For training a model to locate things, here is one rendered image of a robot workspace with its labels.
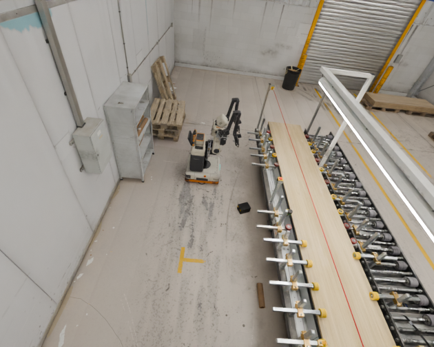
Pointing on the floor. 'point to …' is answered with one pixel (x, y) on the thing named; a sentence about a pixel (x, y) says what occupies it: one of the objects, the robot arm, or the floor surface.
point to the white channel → (423, 185)
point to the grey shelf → (125, 120)
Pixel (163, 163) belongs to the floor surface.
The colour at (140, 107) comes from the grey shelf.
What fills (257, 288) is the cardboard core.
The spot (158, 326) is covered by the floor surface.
